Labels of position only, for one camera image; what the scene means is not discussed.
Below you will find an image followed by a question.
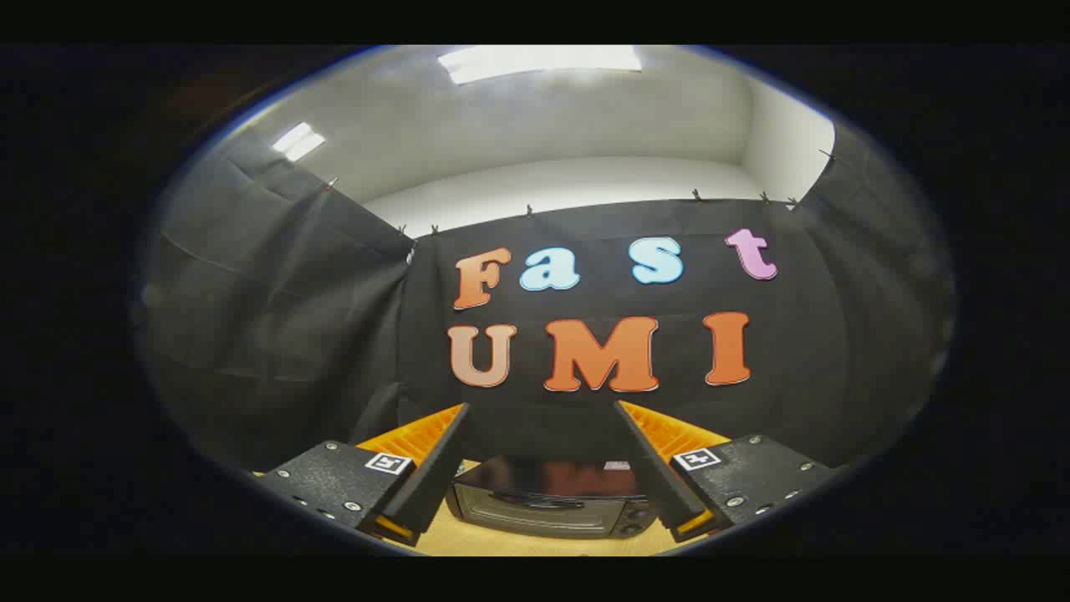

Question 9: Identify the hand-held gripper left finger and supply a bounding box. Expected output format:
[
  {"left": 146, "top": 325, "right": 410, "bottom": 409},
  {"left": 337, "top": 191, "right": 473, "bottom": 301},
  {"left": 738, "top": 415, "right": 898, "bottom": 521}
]
[{"left": 251, "top": 401, "right": 473, "bottom": 548}]

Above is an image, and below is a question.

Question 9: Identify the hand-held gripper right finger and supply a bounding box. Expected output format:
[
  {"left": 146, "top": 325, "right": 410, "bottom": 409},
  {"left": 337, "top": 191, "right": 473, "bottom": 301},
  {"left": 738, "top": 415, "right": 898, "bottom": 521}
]
[{"left": 613, "top": 400, "right": 847, "bottom": 543}]

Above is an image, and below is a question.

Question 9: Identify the black toaster oven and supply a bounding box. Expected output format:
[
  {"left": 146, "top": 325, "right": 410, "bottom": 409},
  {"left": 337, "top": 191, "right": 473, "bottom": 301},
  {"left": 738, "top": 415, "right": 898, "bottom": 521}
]
[{"left": 445, "top": 456, "right": 661, "bottom": 540}]

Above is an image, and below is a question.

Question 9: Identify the black backdrop cloth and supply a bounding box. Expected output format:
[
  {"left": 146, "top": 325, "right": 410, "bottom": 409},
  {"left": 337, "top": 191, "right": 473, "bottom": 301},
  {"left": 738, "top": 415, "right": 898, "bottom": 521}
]
[{"left": 393, "top": 121, "right": 958, "bottom": 469}]

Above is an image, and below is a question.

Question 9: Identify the plain dark curtain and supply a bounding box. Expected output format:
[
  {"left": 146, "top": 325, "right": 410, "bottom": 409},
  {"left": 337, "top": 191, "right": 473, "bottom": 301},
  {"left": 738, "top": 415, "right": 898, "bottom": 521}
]
[{"left": 134, "top": 125, "right": 416, "bottom": 473}]

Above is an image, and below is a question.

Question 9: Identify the ceiling light panel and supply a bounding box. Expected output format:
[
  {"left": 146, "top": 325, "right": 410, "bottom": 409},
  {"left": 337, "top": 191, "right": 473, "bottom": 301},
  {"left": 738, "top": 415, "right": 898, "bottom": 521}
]
[
  {"left": 437, "top": 46, "right": 645, "bottom": 85},
  {"left": 272, "top": 122, "right": 327, "bottom": 162}
]

